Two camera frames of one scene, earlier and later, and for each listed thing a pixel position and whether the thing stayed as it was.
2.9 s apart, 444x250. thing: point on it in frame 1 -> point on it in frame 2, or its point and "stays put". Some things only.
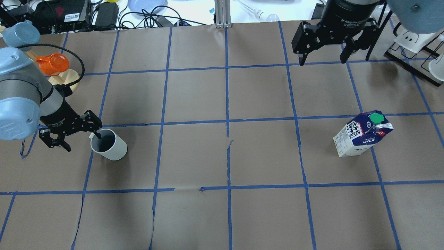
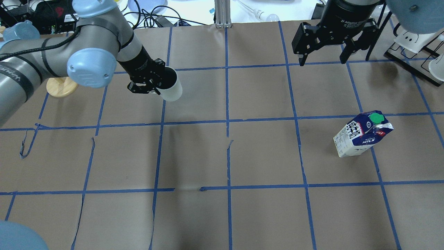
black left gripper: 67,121 -> 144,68
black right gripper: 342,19 stays put
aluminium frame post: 222,9 stays put
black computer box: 57,16 stays put
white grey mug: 110,145 -> 169,86
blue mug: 21,34 stays put
